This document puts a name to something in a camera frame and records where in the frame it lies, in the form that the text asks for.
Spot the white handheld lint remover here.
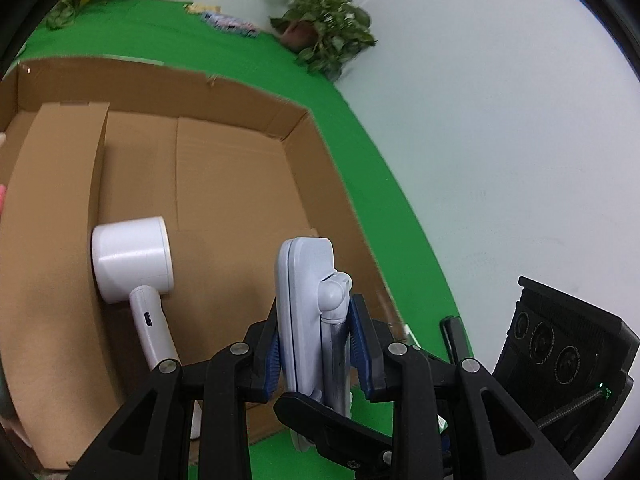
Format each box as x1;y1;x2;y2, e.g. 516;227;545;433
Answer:
91;216;203;441

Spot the long brown cardboard box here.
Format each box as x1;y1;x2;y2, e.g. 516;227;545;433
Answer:
0;101;127;472

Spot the large cardboard box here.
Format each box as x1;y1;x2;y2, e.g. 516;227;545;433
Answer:
0;57;407;474

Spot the colourful flat packet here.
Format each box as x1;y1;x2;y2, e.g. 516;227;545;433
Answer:
200;10;261;39

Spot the white and grey phone stand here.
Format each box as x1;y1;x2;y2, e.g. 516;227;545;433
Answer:
276;236;355;454

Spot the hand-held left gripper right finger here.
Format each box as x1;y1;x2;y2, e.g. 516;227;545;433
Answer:
349;294;577;480

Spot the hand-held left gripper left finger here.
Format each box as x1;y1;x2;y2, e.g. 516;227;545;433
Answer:
65;304;282;480

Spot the black rectangular case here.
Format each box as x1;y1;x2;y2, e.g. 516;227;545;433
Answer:
439;316;471;364

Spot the potted plant in brown pot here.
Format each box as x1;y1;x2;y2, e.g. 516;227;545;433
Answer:
270;0;379;82

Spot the black flexible cable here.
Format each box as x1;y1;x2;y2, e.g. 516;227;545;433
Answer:
536;387;612;430

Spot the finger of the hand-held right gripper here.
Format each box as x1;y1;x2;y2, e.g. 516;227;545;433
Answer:
273;392;397;480

